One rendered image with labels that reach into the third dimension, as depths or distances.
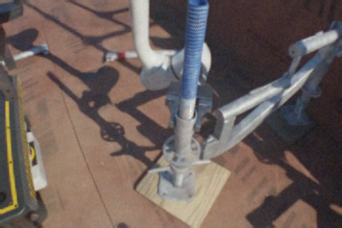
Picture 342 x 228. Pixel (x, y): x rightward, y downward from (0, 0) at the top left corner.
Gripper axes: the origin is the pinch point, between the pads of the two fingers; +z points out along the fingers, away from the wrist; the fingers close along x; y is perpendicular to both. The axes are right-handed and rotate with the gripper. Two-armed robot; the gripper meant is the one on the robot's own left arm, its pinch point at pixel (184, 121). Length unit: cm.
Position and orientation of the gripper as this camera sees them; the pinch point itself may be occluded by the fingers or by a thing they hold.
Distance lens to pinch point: 64.6
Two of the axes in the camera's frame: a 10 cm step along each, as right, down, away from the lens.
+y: -0.3, 6.5, 7.6
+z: -1.8, 7.4, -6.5
